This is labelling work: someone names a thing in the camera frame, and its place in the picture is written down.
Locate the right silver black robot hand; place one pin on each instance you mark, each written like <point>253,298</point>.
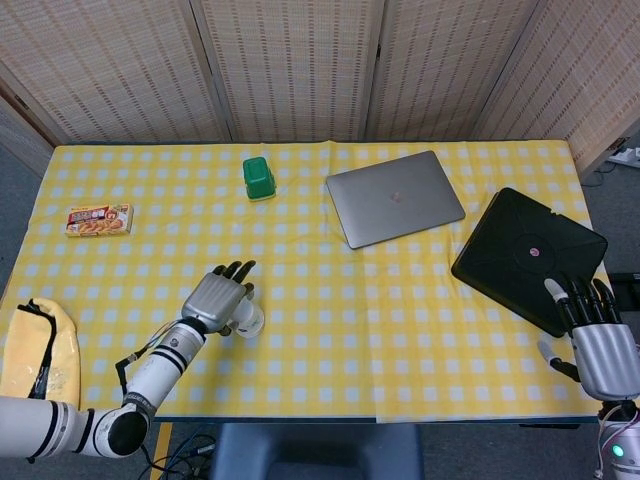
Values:
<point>602,355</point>

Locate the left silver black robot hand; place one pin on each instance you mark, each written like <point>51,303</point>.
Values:
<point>215,297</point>

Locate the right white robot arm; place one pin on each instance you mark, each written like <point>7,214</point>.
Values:
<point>622,442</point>

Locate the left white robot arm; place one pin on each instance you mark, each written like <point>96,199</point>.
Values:
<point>150,370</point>

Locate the yellow checkered tablecloth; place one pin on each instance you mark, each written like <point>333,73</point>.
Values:
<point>350,300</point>

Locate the green plastic container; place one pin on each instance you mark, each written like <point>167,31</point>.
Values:
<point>259,179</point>

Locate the black laptop sleeve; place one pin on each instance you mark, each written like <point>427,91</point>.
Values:
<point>520,245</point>

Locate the yellow curry roux box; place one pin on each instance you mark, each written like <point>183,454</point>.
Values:
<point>99,220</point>

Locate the blue chair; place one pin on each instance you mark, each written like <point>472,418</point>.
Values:
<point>317,452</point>

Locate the white power strip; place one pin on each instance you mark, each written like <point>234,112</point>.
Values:
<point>627,155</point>

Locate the grey closed laptop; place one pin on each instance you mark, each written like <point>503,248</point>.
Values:
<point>395,197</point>

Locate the woven folding screen panel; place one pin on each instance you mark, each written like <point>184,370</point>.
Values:
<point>295,70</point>
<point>590,70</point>
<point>440,70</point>
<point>17,135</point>
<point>115,70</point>

